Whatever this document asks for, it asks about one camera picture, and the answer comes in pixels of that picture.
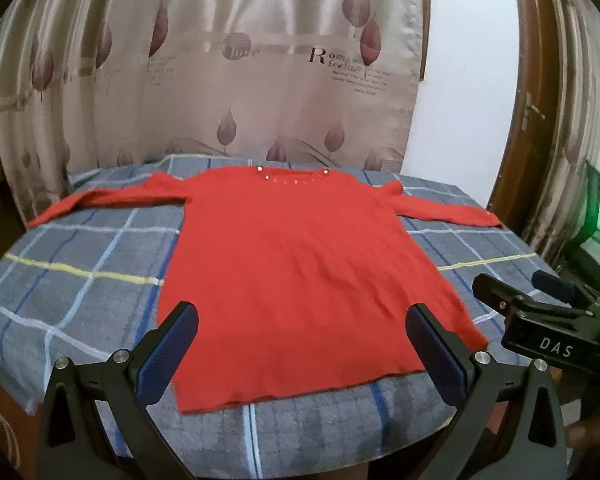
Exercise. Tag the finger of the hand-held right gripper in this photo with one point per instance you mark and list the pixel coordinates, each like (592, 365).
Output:
(500, 295)
(555, 287)

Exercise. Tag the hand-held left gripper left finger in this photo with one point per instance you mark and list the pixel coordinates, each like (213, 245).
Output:
(172, 350)

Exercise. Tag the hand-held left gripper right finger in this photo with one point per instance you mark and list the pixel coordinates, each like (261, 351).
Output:
(430, 350)

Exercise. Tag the red sweater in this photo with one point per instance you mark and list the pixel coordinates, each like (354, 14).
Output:
(290, 270)

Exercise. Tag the dark chair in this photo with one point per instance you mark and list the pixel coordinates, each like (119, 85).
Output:
(592, 240)

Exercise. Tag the grey plaid blanket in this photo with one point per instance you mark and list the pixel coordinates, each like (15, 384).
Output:
(80, 285)

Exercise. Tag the brown wooden door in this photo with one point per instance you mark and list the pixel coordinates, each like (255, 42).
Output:
(532, 125)

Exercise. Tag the beige leaf print curtain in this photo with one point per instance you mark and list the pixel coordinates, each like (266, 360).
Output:
(240, 60)

